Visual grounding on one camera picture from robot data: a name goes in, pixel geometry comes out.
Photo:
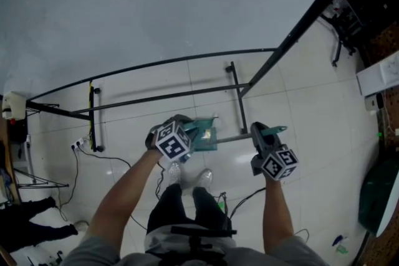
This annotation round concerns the dark green bag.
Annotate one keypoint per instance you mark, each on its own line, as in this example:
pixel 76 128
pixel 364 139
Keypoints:
pixel 375 196

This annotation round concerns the white power strip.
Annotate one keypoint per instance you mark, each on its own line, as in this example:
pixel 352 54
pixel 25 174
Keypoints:
pixel 79 143

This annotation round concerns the black tripod stand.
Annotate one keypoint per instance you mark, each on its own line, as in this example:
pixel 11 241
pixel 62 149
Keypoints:
pixel 40 184

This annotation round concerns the person's right white shoe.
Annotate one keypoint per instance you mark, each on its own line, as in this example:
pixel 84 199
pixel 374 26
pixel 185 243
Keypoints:
pixel 204 178

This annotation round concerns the person's white shoe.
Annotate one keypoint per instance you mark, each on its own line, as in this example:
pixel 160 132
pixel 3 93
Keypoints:
pixel 204 178
pixel 174 172

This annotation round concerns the white table with black frame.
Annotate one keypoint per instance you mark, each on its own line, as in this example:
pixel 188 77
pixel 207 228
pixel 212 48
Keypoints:
pixel 156 9

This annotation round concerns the person's left white shoe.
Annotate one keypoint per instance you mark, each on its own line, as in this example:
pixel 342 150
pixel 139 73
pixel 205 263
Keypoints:
pixel 174 172

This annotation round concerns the person's black trousers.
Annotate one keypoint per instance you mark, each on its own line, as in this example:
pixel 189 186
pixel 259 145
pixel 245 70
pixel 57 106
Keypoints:
pixel 174 208

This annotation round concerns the person's left forearm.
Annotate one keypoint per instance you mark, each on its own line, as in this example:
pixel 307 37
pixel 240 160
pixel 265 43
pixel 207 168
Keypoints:
pixel 124 196

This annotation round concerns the white cabinet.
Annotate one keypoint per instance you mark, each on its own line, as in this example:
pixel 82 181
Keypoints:
pixel 378 74

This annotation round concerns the yellowish trash piece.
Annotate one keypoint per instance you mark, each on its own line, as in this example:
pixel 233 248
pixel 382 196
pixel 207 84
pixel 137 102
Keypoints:
pixel 207 134

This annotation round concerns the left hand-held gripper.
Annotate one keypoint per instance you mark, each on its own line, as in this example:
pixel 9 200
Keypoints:
pixel 171 143

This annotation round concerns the white box device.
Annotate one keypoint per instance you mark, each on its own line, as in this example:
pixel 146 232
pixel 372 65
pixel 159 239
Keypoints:
pixel 14 104

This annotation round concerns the person's right forearm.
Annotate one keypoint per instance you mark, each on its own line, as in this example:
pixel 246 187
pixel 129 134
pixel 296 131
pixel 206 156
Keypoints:
pixel 277 211

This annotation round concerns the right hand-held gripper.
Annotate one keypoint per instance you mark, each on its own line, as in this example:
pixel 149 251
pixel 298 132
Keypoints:
pixel 277 165

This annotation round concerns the small white grey device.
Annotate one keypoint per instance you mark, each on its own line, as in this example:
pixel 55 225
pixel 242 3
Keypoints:
pixel 374 102

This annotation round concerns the teal plastic dustpan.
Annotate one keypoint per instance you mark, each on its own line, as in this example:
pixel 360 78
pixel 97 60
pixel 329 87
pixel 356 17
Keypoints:
pixel 204 143

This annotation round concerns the person's grey shirt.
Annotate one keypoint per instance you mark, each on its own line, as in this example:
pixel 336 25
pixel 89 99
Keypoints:
pixel 93 252

